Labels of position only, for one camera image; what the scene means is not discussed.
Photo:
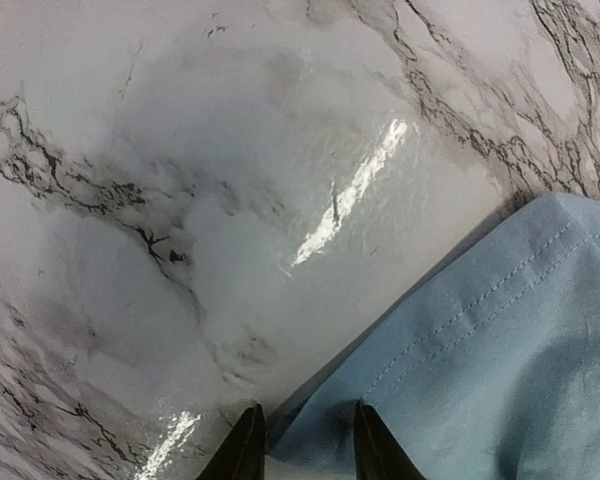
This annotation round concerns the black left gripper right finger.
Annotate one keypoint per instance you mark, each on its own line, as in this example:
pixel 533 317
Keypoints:
pixel 378 455

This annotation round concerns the light blue garment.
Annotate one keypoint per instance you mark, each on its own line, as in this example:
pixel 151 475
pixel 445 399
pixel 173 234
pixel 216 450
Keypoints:
pixel 490 370

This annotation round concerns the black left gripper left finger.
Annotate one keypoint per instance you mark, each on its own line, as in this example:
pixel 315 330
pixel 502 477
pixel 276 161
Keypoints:
pixel 241 455

